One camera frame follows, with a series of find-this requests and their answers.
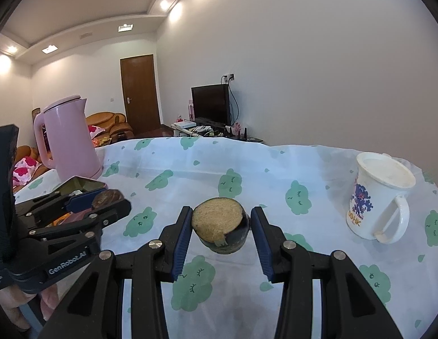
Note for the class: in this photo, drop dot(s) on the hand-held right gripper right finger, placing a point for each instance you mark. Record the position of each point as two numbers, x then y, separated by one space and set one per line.
263 247

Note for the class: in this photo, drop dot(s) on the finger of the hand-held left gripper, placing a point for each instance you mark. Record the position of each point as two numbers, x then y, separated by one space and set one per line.
83 199
113 212

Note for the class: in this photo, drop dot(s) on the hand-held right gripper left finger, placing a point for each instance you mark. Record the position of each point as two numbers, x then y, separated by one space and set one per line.
181 243

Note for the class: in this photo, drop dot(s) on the dark brown water chestnut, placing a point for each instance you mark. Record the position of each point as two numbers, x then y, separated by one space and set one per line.
107 197

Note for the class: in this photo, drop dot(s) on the pink tin box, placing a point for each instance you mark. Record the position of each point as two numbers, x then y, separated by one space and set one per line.
83 183

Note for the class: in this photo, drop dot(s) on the short dark sugarcane piece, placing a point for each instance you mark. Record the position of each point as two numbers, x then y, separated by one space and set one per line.
219 224

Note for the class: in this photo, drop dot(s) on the person's left hand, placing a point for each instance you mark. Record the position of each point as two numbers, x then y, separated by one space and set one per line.
51 300

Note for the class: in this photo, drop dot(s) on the pink floral cushion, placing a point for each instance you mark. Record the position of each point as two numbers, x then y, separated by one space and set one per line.
23 171

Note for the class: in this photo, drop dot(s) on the brown leather sofa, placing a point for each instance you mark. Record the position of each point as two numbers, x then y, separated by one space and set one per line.
26 152

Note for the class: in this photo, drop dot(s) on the pink electric kettle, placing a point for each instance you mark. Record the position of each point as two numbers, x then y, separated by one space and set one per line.
70 141

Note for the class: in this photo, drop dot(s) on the brown leather armchair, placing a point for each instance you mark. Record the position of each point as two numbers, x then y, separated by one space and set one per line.
113 122

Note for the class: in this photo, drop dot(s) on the white tablecloth green clouds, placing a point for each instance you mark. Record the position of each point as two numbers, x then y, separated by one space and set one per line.
310 169

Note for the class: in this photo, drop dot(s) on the white flat box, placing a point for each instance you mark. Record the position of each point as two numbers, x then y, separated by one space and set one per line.
183 125

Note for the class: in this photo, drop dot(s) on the low television stand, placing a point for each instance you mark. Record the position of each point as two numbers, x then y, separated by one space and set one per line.
211 134

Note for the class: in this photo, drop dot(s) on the black router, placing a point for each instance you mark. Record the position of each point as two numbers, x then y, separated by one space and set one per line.
240 132

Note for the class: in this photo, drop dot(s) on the brown wooden door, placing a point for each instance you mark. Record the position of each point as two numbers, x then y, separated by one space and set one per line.
139 91

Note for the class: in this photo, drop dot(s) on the white printed mug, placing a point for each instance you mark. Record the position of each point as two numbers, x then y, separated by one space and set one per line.
377 201

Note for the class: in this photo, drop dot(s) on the pink carton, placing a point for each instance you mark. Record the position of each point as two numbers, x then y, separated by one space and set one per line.
191 109

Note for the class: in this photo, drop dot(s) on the square ceiling panel light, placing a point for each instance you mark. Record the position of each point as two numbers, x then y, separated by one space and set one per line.
125 27
49 48

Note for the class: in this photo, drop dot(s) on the black television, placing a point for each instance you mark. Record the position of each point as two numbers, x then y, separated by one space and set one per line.
210 104

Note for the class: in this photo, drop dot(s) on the white wall socket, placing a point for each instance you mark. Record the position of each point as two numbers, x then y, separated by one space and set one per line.
228 76

